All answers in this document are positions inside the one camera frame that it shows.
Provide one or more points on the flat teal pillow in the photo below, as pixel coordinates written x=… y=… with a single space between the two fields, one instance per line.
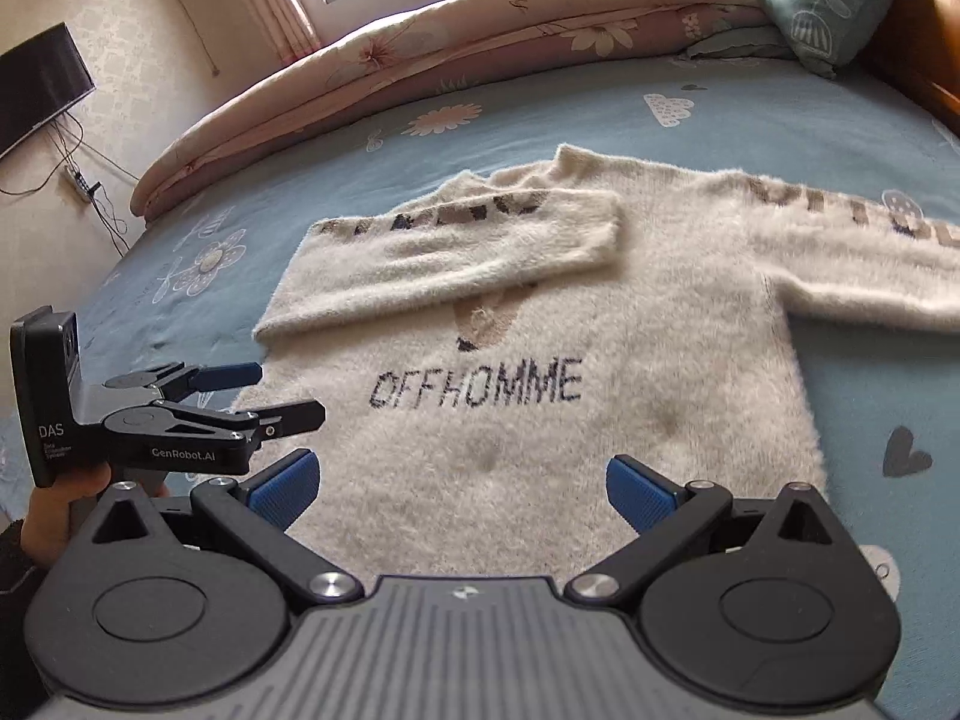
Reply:
x=735 y=43

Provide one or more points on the cream fuzzy sweater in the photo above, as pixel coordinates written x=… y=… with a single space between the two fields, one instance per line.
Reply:
x=637 y=315

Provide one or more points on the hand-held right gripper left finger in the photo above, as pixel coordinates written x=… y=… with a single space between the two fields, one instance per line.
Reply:
x=285 y=493

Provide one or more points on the teal printed pillow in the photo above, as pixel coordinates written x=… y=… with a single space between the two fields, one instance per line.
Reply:
x=817 y=0

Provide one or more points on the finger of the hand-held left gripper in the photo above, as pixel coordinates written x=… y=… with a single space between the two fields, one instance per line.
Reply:
x=292 y=418
x=232 y=373

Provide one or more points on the person's left hand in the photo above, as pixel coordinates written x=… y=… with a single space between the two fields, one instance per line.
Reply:
x=45 y=525

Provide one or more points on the folded pink floral quilt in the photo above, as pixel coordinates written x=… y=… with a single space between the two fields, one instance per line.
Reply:
x=450 y=45

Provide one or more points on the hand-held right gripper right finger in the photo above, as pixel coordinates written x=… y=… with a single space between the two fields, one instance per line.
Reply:
x=641 y=495

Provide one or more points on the wall television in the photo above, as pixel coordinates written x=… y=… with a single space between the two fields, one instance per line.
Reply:
x=37 y=90

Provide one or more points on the wooden headboard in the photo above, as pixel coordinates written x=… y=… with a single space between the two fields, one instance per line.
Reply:
x=930 y=75

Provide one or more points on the person's left forearm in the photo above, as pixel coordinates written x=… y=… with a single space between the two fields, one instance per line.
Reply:
x=11 y=600

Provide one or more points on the wall power strip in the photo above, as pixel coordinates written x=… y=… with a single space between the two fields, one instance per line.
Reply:
x=81 y=184

